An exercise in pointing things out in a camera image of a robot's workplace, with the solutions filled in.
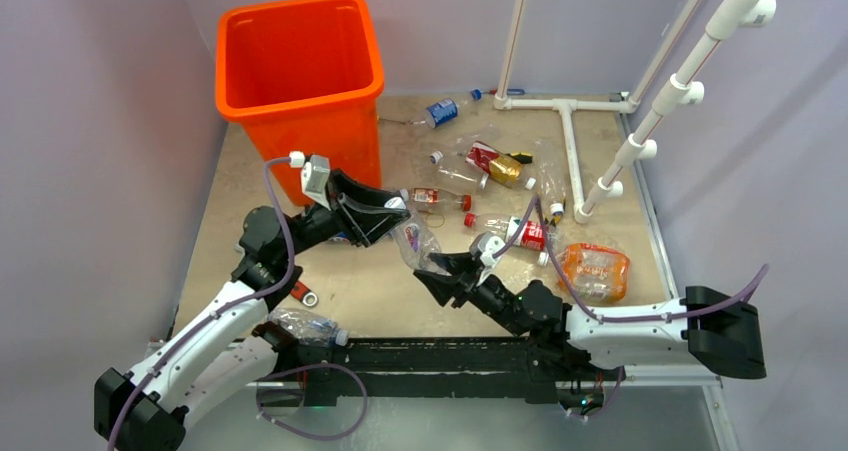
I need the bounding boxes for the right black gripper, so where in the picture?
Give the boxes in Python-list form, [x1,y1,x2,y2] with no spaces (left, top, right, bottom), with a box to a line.
[416,247,527,338]

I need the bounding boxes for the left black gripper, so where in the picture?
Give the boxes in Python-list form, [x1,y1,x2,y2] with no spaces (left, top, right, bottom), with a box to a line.
[280,170,409,260]

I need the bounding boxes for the red cap small bottle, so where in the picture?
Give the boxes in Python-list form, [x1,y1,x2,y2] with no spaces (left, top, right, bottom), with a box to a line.
[409,187,472,214]

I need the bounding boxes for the red white label bottle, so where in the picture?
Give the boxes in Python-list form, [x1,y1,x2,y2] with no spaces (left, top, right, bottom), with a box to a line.
[463,213,546,251]

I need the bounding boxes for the orange snack pouch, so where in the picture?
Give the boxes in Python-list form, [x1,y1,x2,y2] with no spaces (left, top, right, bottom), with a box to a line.
[559,243,631,305]

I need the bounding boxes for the crushed red blue label bottle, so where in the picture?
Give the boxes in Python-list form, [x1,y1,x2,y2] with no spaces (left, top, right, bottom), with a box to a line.
[384,197,447,275]

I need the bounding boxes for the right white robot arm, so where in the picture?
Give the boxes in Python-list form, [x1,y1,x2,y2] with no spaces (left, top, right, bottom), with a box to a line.
[413,252,769,380]

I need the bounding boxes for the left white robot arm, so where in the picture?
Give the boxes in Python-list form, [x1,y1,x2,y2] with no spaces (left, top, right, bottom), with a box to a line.
[94,167,410,450]

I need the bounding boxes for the orange plastic bin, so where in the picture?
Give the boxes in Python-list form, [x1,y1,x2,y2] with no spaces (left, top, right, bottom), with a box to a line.
[215,0,385,188]

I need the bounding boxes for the Pepsi label clear bottle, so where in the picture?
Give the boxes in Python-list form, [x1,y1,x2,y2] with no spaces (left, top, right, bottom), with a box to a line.
[328,233,353,244]

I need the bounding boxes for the rubber band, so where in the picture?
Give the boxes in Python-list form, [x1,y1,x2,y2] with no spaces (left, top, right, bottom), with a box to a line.
[425,214,446,229]

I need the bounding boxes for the large clear bottle white cap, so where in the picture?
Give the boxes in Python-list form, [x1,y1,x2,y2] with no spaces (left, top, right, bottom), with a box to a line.
[429,151,488,195]

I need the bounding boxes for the red gold snack wrapper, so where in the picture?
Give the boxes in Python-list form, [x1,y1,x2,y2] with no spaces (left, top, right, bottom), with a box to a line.
[465,141,525,188]

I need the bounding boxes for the yellow black screwdriver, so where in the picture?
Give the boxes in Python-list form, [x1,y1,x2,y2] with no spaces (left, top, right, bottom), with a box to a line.
[508,152,534,165]

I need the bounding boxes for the crushed bottle at table edge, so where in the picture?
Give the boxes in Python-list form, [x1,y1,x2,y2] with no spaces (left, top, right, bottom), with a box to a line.
[268,308,350,347]

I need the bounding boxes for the blue label bottle far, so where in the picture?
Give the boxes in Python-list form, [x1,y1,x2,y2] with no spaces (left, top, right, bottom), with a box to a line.
[409,89,483,129]

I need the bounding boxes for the blue cap pen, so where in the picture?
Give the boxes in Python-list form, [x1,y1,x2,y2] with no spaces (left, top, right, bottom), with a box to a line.
[488,88,526,96]

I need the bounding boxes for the white PVC diagonal pole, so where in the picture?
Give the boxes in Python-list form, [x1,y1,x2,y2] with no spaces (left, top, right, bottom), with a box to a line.
[575,0,776,224]

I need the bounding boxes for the red handle adjustable wrench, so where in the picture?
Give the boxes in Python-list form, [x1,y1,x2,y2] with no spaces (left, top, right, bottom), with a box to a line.
[290,281,319,308]

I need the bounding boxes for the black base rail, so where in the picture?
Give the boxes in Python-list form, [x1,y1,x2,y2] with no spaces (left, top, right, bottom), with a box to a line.
[254,322,611,408]

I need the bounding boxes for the yellow handle pliers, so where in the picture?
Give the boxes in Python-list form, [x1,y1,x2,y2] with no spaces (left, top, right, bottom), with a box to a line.
[544,202,565,227]

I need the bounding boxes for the white PVC pipe frame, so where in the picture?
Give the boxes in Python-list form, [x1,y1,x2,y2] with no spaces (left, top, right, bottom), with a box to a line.
[493,0,720,224]

